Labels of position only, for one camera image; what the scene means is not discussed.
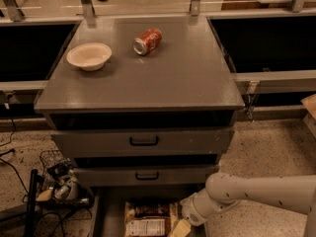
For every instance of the grey top drawer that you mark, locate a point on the grey top drawer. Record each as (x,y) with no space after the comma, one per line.
(142,142)

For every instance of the wire basket with clutter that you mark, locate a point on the wire basket with clutter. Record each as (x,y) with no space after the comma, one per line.
(58,185)

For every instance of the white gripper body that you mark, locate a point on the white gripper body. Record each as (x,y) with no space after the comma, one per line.
(192,211)

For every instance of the grey drawer cabinet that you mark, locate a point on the grey drawer cabinet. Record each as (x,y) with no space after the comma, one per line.
(183,83)

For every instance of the metal bracket centre left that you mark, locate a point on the metal bracket centre left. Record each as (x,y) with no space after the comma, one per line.
(88,9)

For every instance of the white paper bowl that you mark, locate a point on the white paper bowl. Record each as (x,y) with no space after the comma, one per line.
(89,56)

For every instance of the red soda can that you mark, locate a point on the red soda can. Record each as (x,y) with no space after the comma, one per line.
(147,41)

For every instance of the metal bracket centre right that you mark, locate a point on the metal bracket centre right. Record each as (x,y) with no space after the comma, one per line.
(196,0)

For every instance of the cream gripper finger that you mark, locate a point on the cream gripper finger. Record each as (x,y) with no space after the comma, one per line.
(181,229)

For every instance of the brown chip bag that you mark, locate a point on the brown chip bag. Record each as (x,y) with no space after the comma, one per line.
(150,219)

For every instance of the metal bracket far left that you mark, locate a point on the metal bracket far left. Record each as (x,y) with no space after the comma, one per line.
(14,12)

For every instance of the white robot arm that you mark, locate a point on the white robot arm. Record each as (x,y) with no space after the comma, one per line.
(224,191)

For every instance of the grey open bottom drawer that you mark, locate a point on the grey open bottom drawer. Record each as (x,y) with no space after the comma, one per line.
(108,211)

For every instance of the black stand post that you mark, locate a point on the black stand post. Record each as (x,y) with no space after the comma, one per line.
(31,204)

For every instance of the grey middle drawer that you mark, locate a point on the grey middle drawer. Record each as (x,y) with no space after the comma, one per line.
(143,176)

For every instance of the metal clamp on rail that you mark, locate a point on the metal clamp on rail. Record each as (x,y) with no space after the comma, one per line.
(251,98)

